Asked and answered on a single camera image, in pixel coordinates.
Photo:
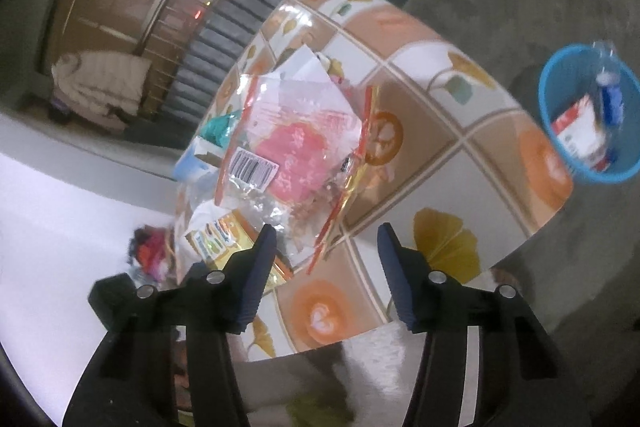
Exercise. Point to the teal plastic bag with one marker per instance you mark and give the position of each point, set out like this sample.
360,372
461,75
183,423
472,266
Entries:
220,129

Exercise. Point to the red white carton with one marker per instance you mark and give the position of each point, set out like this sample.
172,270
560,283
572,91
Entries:
575,127

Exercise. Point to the pile of colourful clothes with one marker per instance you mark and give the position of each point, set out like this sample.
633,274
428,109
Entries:
150,254

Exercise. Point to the beige quilted coat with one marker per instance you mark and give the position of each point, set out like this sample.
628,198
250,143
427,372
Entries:
100,82

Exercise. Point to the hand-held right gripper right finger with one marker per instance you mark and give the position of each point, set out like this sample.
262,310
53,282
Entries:
400,279

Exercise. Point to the yellow snack packet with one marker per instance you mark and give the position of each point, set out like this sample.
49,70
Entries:
220,232

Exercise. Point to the white paper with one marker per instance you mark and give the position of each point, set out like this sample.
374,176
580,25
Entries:
305,64

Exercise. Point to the blue plastic basket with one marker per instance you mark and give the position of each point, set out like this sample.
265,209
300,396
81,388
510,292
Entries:
555,77

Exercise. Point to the metal balcony railing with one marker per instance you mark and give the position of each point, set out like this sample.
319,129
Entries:
210,32

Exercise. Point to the clear plastic bottle blue label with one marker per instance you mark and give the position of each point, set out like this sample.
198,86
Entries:
610,97

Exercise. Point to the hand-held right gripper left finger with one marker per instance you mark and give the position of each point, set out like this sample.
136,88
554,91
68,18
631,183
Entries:
254,279

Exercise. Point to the blue white tissue pack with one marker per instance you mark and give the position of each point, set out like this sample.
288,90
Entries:
192,169

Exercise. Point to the clear plastic bag pink print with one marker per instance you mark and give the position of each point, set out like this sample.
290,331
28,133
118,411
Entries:
300,157

